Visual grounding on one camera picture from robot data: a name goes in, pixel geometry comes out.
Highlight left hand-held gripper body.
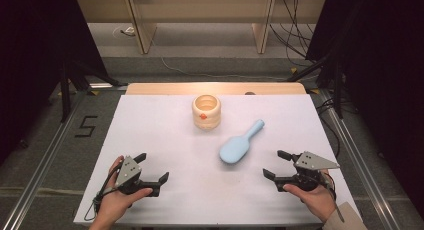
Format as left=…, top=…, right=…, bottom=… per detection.
left=114, top=155, right=153, bottom=195

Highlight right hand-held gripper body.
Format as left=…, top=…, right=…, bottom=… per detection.
left=292, top=151, right=341, bottom=193

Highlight light blue rice paddle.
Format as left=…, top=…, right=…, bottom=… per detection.
left=219, top=119, right=266, bottom=165

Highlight cream ribbed cup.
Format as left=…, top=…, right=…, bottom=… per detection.
left=191, top=94, right=222, bottom=130

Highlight person's left hand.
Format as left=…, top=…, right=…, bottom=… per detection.
left=96, top=155, right=153, bottom=223

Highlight person's right hand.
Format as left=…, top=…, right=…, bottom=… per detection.
left=283, top=170, right=338, bottom=224

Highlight white table board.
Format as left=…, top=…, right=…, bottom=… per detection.
left=73, top=94, right=364, bottom=226

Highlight black metal stand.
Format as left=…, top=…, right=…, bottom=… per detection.
left=59, top=59, right=128, bottom=124
left=286, top=54, right=345, bottom=120

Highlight light wooden table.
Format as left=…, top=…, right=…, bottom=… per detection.
left=124, top=82, right=308, bottom=96

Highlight black curtain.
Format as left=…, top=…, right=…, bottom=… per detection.
left=0, top=0, right=110, bottom=164
left=304, top=0, right=424, bottom=221

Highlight white floor socket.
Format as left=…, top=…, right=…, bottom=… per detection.
left=112, top=25, right=136, bottom=38

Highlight beige wooden furniture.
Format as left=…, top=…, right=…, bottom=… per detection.
left=75, top=0, right=327, bottom=55

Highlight left hand-held gripper cable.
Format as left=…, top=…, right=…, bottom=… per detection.
left=83, top=163, right=123, bottom=222

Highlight hand-held gripper cable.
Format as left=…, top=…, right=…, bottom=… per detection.
left=83, top=163, right=123, bottom=222
left=321, top=171, right=346, bottom=224

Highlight right hand-held gripper cable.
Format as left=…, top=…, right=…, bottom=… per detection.
left=321, top=171, right=346, bottom=224

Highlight metal floor rail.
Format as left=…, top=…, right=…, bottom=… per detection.
left=0, top=89, right=90, bottom=230
left=318, top=88, right=402, bottom=230

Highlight black floor cables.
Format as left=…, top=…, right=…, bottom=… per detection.
left=315, top=95, right=360, bottom=158

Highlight bundle of black cables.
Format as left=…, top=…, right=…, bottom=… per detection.
left=269, top=0, right=322, bottom=68

